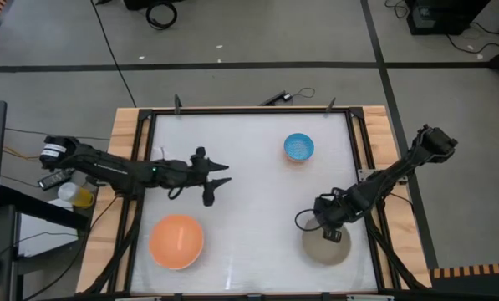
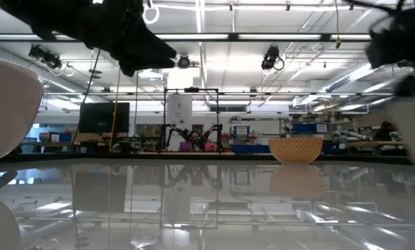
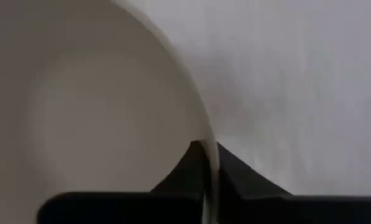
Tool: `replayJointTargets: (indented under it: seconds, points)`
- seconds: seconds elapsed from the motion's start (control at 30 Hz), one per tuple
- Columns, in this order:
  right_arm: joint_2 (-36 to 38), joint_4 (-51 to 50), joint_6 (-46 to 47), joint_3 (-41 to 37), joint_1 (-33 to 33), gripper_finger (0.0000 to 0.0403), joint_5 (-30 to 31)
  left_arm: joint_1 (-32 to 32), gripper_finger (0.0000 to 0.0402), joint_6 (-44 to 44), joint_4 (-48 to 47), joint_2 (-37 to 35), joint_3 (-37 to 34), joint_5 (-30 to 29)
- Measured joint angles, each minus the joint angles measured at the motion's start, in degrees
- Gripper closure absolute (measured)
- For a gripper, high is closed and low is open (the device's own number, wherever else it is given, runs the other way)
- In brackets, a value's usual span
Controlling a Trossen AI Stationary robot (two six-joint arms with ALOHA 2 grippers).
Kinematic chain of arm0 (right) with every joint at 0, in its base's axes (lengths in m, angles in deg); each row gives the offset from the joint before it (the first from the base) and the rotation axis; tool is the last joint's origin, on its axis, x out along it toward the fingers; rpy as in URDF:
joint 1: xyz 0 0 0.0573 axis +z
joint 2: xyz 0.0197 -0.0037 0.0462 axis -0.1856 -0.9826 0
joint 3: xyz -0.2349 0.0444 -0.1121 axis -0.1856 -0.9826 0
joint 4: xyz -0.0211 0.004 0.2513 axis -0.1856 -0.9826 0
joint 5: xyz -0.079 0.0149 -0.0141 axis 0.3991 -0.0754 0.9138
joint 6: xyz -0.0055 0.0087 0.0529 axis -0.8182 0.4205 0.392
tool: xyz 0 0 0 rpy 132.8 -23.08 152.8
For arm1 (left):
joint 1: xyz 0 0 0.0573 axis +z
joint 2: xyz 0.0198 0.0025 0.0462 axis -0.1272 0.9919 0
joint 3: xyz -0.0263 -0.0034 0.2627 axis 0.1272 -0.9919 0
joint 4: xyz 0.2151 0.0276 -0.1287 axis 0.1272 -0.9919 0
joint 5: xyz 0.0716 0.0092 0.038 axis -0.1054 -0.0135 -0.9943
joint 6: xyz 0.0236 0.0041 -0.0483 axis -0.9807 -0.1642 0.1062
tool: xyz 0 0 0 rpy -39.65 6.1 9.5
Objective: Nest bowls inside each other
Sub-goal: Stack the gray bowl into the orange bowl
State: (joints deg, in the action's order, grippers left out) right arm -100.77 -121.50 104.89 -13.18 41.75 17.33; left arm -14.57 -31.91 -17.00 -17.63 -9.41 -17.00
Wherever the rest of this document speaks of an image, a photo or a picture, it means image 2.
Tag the person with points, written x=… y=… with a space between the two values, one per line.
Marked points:
x=194 y=136

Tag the blue storage box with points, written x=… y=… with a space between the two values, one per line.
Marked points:
x=309 y=128

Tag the black overhead camera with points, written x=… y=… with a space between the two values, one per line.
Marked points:
x=45 y=57
x=184 y=62
x=270 y=57

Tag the pink container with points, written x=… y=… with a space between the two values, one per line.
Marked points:
x=210 y=146
x=185 y=146

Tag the black background robot arm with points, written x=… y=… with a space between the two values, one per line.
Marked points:
x=172 y=132
x=215 y=133

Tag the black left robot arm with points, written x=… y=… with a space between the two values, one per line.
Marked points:
x=47 y=14

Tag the black overhead frame bar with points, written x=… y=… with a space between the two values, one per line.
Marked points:
x=262 y=36

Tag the black monitor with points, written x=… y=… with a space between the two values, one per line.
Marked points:
x=103 y=117

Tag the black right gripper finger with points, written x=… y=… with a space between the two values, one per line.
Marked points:
x=407 y=86

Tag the orange patterned bowl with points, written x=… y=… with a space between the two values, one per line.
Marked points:
x=295 y=150

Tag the yellow pole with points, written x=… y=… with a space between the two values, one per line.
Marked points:
x=115 y=111

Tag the black frame robot station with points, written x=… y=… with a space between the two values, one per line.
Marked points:
x=191 y=91

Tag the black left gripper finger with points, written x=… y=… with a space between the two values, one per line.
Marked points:
x=153 y=47
x=137 y=64

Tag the pale pink bowl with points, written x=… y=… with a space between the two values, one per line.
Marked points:
x=9 y=107

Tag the blue storage bin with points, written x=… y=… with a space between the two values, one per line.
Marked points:
x=250 y=148
x=61 y=137

